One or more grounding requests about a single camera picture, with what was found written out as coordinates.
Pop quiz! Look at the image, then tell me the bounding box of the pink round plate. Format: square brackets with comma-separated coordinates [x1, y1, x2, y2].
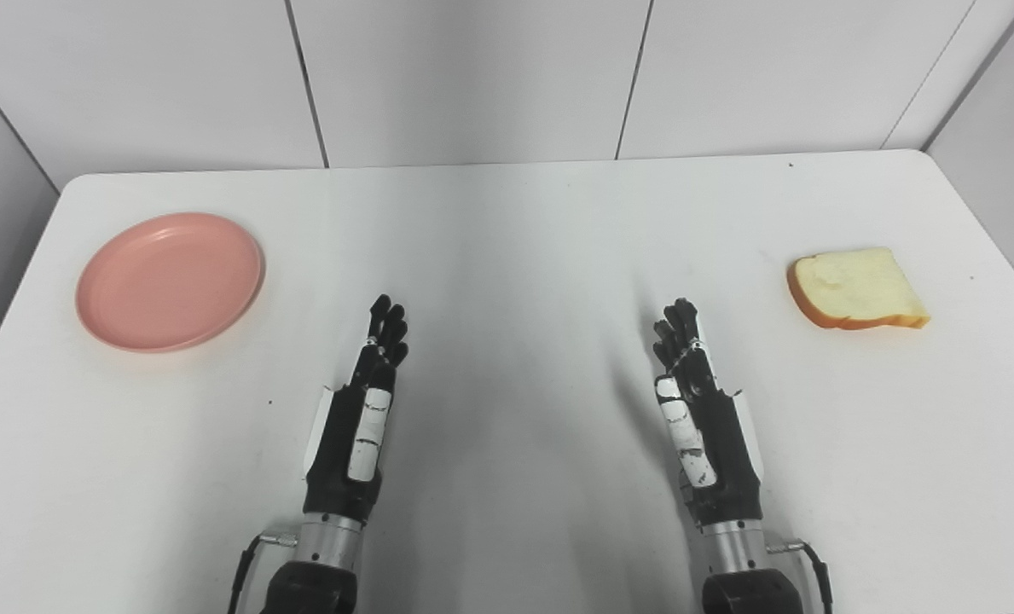
[75, 212, 266, 354]

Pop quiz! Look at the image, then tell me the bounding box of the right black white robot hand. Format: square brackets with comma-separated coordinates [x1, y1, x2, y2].
[652, 298, 766, 526]

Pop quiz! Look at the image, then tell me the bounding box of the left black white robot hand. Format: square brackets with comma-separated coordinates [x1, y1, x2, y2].
[303, 294, 410, 523]

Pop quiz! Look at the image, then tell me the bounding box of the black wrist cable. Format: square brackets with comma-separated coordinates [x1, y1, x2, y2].
[227, 530, 299, 614]
[766, 537, 834, 614]

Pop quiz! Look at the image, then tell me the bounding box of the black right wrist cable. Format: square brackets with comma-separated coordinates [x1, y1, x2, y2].
[766, 537, 834, 614]

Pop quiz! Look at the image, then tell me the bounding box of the slice of white bread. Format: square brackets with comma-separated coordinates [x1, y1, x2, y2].
[785, 247, 932, 332]

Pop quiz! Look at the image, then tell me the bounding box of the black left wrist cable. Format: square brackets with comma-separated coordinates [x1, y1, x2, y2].
[227, 530, 299, 614]

